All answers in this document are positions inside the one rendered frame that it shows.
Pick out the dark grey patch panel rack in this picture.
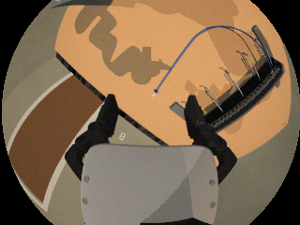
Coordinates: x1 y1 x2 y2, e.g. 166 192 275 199
170 25 285 133

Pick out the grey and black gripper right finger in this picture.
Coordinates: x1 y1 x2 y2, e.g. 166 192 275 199
184 95 237 184

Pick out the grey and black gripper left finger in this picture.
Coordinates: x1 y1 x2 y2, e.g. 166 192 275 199
65 94 119 181

